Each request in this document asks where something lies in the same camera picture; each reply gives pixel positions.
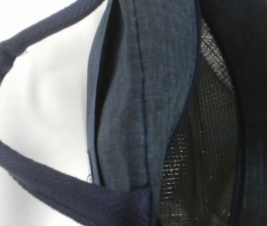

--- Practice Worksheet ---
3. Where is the dark blue fabric lunch bag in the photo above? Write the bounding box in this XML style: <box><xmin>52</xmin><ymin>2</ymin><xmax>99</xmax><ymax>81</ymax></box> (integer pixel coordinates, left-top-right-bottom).
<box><xmin>0</xmin><ymin>0</ymin><xmax>267</xmax><ymax>226</ymax></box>

